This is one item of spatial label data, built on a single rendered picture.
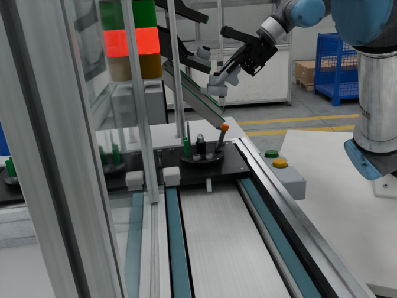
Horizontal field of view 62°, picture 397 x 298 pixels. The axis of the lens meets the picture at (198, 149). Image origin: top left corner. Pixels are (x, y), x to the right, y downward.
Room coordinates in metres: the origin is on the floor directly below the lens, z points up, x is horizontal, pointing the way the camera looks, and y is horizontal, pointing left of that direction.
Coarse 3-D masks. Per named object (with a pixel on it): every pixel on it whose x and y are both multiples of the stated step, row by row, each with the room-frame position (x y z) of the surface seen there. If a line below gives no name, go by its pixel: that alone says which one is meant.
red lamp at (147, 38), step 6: (138, 30) 0.70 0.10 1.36; (144, 30) 0.69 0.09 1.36; (150, 30) 0.70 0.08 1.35; (156, 30) 0.71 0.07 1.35; (138, 36) 0.70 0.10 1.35; (144, 36) 0.69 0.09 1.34; (150, 36) 0.70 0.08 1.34; (156, 36) 0.71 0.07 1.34; (138, 42) 0.70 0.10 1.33; (144, 42) 0.69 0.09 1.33; (150, 42) 0.69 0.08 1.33; (156, 42) 0.70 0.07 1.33; (138, 48) 0.70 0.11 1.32; (144, 48) 0.69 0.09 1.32; (150, 48) 0.69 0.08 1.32; (156, 48) 0.70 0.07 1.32
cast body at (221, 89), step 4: (216, 72) 1.05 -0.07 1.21; (220, 72) 1.05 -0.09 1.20; (212, 76) 1.03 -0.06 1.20; (216, 76) 1.03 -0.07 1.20; (212, 80) 1.03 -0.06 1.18; (224, 80) 1.03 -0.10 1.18; (208, 84) 1.05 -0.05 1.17; (212, 84) 1.03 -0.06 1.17; (220, 84) 1.03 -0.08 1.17; (204, 88) 1.04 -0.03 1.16; (208, 88) 1.03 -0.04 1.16; (212, 88) 1.03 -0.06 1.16; (216, 88) 1.03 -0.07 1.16; (220, 88) 1.03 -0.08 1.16; (224, 88) 1.03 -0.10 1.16; (200, 92) 1.04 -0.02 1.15; (204, 92) 1.04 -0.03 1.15; (208, 92) 1.02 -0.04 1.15; (212, 92) 1.03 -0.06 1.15; (216, 92) 1.03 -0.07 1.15; (220, 92) 1.03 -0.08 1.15; (224, 92) 1.03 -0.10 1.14
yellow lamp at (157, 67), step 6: (144, 54) 0.69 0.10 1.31; (150, 54) 0.69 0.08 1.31; (156, 54) 0.70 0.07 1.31; (144, 60) 0.69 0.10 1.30; (150, 60) 0.69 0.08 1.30; (156, 60) 0.70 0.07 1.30; (144, 66) 0.69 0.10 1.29; (150, 66) 0.69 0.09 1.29; (156, 66) 0.70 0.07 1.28; (144, 72) 0.69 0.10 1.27; (150, 72) 0.69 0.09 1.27; (156, 72) 0.70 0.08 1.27; (144, 78) 0.70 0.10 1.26; (150, 78) 0.69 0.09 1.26
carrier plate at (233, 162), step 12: (216, 144) 1.03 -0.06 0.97; (228, 144) 1.02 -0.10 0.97; (168, 156) 0.96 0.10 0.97; (228, 156) 0.92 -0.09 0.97; (240, 156) 0.91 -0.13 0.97; (180, 168) 0.86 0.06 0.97; (216, 168) 0.84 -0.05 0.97; (228, 168) 0.84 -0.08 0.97; (240, 168) 0.83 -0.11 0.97; (180, 180) 0.79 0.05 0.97; (192, 180) 0.79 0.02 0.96; (204, 180) 0.80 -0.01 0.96; (216, 180) 0.80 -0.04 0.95
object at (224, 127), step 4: (224, 124) 0.92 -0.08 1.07; (216, 128) 0.92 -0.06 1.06; (220, 128) 0.92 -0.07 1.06; (224, 128) 0.92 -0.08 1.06; (228, 128) 0.92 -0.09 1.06; (220, 132) 0.93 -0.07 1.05; (224, 132) 0.92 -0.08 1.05; (220, 136) 0.92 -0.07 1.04; (220, 140) 0.92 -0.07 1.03; (220, 144) 0.92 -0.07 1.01
